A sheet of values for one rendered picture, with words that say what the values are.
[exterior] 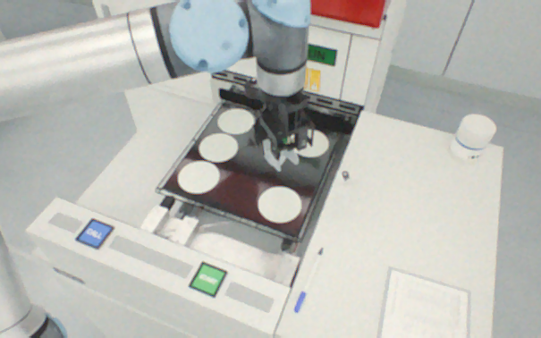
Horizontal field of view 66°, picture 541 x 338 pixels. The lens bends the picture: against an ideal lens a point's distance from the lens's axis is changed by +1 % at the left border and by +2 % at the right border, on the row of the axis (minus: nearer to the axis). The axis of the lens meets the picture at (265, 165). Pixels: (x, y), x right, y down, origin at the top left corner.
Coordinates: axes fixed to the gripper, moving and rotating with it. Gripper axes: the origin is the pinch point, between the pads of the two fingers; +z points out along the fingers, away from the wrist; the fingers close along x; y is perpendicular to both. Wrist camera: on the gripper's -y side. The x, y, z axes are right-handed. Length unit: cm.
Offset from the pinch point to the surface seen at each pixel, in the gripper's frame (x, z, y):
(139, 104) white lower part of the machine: -17, 35, -73
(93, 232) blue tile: -37.4, 12.0, -8.7
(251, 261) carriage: -9.7, 21.2, 7.3
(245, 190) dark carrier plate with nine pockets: -3.5, 19.1, -9.4
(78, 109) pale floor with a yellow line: -46, 105, -174
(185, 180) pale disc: -15.4, 18.7, -18.9
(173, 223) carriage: -22.1, 20.7, -9.4
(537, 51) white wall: 190, 73, -62
